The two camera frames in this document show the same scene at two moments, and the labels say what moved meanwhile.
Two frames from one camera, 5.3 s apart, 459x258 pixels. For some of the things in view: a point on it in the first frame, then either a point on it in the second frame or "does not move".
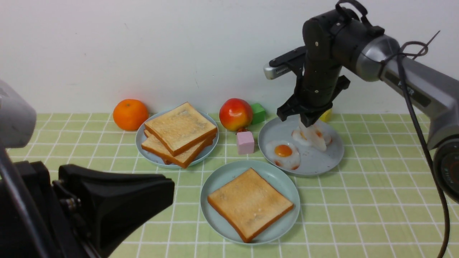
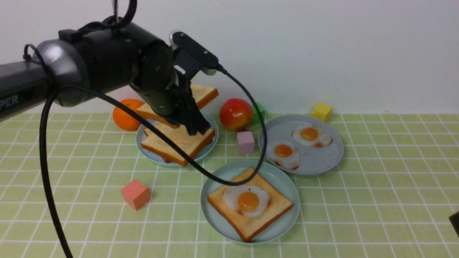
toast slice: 251,202 does not move
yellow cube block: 326,116 does not move
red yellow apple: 236,114 does not move
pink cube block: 245,142 does not move
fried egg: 314,135 to 250,201
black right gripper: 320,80 to 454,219
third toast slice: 185,158 does not move
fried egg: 315,135 does not move
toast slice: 181,128 to 200,95
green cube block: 258,115 does not move
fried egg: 283,154 does not move
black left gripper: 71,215 to 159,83
